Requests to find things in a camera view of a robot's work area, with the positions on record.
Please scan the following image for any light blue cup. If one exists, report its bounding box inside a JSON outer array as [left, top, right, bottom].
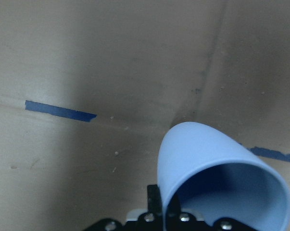
[[157, 122, 290, 231]]

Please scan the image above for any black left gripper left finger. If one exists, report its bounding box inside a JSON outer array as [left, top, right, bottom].
[[147, 184, 162, 214]]

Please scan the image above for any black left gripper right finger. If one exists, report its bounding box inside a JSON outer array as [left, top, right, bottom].
[[166, 193, 181, 217]]

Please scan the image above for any brown paper table cover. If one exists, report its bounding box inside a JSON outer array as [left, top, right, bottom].
[[0, 0, 290, 231]]

